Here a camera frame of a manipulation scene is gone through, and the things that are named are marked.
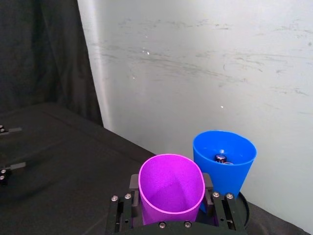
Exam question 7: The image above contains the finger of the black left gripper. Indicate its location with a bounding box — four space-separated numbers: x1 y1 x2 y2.
0 125 23 135
0 162 27 186

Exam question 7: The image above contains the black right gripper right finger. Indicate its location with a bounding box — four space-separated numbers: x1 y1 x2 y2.
202 172 246 232

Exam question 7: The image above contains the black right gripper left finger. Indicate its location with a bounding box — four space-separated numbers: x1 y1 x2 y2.
105 173 144 233

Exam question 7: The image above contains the purple plastic cup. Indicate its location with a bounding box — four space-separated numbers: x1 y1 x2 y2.
138 153 205 226

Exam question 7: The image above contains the black round disc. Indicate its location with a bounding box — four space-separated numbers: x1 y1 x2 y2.
237 191 250 227

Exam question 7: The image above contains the blue plastic cup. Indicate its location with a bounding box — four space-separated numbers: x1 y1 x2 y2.
192 130 258 213

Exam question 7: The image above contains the black table cloth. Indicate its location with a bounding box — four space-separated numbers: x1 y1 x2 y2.
0 102 313 235

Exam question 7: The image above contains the black hanging cloth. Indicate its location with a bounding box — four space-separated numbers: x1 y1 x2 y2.
0 0 104 127

